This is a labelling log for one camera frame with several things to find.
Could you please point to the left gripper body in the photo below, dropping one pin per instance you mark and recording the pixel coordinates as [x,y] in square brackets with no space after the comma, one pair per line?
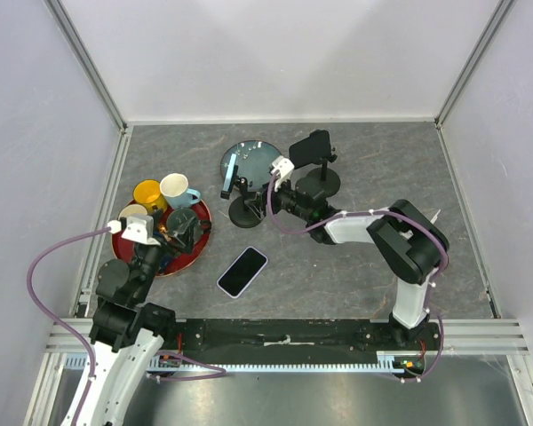
[178,246]

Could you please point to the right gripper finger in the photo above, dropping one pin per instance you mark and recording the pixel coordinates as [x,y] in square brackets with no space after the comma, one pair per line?
[250,215]
[243,185]

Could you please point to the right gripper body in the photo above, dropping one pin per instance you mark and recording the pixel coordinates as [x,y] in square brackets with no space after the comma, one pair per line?
[283,198]

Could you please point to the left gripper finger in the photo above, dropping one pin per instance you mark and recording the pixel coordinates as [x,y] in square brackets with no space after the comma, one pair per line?
[199,228]
[180,224]

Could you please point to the black phone stand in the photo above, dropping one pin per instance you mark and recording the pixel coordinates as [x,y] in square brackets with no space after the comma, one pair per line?
[328,179]
[235,207]

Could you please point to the light blue phone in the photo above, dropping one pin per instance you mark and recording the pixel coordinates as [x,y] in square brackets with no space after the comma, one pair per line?
[230,167]

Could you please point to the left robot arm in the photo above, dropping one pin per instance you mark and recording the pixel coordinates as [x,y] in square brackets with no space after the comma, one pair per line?
[127,331]

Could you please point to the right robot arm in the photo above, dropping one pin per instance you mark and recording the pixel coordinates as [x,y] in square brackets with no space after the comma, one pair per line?
[413,247]

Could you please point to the black phone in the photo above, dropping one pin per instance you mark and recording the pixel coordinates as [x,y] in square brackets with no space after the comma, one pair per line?
[311,150]

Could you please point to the lilac case phone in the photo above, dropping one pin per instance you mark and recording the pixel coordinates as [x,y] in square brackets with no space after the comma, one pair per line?
[242,272]

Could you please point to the white folding phone stand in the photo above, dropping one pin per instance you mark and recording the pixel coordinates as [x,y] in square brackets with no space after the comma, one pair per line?
[435,216]

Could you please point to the grey mug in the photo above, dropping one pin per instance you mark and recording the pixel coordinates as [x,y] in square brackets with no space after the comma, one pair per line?
[179,212]

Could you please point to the red round tray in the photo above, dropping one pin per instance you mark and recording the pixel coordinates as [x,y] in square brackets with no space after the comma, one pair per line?
[123,249]

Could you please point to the blue ceramic plate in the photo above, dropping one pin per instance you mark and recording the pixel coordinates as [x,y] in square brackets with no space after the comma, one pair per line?
[254,158]

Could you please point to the white light-blue mug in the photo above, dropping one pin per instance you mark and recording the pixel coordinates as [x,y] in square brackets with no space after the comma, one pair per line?
[176,191]

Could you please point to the yellow mug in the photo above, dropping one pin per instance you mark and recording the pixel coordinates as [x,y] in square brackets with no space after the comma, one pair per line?
[147,193]

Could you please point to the cream cup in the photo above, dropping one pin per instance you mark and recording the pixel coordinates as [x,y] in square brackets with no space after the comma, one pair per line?
[131,210]

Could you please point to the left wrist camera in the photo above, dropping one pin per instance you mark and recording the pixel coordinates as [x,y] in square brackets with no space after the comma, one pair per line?
[139,229]

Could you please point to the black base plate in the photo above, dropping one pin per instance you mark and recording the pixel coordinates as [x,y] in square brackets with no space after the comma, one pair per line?
[289,342]

